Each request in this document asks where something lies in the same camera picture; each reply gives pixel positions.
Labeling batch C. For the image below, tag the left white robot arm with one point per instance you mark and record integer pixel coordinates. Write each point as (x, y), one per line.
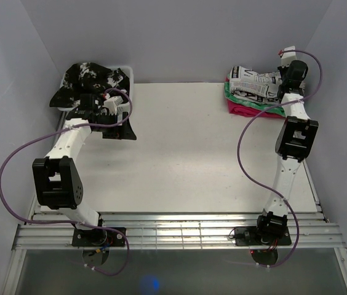
(56, 178)

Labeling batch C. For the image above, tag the aluminium rail frame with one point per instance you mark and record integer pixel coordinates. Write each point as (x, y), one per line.
(183, 184)

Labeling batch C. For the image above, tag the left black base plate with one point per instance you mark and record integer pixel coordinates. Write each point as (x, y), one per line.
(112, 238)

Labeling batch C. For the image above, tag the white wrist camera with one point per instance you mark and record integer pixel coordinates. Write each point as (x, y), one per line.
(114, 104)
(287, 56)

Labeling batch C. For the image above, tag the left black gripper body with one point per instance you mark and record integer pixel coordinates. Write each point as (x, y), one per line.
(115, 132)

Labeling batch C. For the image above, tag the white plastic basket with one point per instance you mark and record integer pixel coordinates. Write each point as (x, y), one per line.
(127, 92)

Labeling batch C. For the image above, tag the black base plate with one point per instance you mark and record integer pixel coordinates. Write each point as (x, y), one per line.
(112, 238)
(248, 236)

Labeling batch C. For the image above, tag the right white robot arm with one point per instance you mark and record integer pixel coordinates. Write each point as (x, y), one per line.
(292, 147)

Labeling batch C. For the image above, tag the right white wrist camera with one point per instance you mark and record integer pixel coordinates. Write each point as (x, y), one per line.
(287, 56)

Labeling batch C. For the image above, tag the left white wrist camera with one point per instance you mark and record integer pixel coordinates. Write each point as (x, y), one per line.
(114, 104)

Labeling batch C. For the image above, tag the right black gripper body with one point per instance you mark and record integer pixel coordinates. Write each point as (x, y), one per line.
(284, 78)

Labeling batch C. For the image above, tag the green white folded trousers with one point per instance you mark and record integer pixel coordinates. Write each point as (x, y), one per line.
(257, 106)

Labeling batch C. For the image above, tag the newspaper print trousers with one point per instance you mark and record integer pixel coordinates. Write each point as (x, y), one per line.
(252, 86)

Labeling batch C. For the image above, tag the pink folded trousers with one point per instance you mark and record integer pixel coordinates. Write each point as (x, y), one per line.
(245, 111)

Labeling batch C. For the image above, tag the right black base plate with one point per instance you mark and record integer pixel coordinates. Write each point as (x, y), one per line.
(248, 236)

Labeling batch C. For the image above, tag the black white patterned garment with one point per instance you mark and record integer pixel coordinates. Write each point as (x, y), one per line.
(90, 83)

